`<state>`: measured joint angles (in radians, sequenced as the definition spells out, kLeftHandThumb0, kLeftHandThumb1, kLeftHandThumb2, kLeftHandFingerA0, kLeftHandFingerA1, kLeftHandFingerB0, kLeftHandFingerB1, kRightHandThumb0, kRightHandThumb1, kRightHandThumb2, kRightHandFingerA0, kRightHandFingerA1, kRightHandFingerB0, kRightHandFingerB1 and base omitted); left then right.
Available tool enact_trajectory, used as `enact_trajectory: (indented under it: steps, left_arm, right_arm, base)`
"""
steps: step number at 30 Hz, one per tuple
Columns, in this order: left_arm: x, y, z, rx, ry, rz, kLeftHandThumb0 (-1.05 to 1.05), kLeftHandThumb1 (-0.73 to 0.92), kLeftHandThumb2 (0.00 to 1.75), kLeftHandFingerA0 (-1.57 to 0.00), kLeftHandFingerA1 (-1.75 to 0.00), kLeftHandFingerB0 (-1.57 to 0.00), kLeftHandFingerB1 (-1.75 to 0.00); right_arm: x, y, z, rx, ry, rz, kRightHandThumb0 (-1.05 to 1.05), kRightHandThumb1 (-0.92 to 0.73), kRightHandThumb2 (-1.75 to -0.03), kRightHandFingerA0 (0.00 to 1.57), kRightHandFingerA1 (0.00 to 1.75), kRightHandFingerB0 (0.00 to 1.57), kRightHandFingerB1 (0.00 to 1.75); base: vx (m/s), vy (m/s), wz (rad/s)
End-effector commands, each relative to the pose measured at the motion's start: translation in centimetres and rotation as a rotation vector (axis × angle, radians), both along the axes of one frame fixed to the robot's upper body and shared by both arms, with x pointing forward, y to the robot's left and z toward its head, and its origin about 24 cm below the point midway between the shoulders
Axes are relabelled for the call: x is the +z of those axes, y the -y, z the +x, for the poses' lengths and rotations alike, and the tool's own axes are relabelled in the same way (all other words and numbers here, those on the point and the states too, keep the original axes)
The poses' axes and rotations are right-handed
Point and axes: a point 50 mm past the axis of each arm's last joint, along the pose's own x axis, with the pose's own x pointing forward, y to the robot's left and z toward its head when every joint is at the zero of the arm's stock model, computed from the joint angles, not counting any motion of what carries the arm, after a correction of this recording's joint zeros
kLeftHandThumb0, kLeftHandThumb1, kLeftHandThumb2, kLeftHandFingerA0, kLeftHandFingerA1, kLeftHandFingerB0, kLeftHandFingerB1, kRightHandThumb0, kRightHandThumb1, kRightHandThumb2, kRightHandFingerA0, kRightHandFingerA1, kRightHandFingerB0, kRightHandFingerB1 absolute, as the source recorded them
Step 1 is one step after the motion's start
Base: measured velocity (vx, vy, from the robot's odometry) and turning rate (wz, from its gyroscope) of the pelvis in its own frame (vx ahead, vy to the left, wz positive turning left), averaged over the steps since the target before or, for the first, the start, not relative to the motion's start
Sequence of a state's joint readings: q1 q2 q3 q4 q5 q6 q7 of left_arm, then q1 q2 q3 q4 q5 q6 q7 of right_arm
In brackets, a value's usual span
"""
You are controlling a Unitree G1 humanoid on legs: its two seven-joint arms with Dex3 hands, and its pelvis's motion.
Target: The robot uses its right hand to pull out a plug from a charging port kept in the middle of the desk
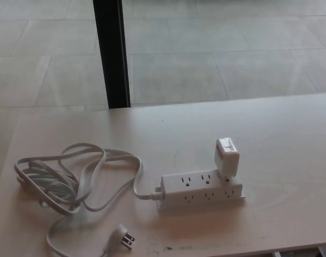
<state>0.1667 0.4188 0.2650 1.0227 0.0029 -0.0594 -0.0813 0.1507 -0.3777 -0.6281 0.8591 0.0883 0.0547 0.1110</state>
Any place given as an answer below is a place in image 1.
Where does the white plug adapter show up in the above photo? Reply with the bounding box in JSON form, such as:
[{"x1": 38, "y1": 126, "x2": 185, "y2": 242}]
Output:
[{"x1": 215, "y1": 137, "x2": 240, "y2": 183}]

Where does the white power strip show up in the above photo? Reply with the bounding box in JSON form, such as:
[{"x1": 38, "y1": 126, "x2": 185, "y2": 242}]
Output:
[{"x1": 153, "y1": 169, "x2": 247, "y2": 211}]

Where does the black vertical post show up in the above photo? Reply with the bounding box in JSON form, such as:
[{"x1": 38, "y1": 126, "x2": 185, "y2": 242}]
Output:
[{"x1": 92, "y1": 0, "x2": 131, "y2": 109}]

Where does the white flat power cord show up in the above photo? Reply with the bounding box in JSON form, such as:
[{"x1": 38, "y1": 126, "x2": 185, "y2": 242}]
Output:
[{"x1": 13, "y1": 142, "x2": 163, "y2": 257}]

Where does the white angled wall plug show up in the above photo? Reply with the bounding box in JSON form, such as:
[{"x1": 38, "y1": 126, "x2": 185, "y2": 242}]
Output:
[{"x1": 103, "y1": 223, "x2": 137, "y2": 253}]

